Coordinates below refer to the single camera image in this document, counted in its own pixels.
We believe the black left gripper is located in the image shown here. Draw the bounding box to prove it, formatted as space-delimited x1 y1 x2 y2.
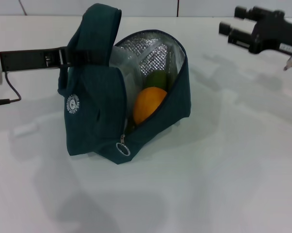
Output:
0 47 110 72

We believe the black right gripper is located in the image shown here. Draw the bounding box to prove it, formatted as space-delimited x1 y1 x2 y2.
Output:
219 6 292 54

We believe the clear plastic lunch box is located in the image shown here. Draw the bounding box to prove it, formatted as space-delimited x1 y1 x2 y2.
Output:
109 45 142 117

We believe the dark teal insulated lunch bag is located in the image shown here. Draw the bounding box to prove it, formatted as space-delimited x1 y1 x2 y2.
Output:
58 2 193 166

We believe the green cucumber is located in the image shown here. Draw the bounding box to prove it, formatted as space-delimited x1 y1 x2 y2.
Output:
145 70 168 90

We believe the orange fruit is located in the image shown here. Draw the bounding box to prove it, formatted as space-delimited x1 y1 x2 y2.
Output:
132 87 168 126

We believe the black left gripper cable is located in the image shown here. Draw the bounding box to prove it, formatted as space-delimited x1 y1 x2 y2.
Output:
0 71 22 108

